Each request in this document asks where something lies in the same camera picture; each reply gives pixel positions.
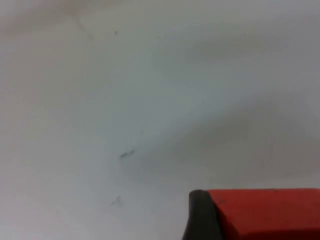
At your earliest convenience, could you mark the red block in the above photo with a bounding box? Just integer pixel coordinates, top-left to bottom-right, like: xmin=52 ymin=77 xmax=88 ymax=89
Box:
xmin=205 ymin=188 xmax=320 ymax=240

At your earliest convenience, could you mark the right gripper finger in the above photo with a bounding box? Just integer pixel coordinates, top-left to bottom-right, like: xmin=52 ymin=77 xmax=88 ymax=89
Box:
xmin=181 ymin=189 xmax=224 ymax=240

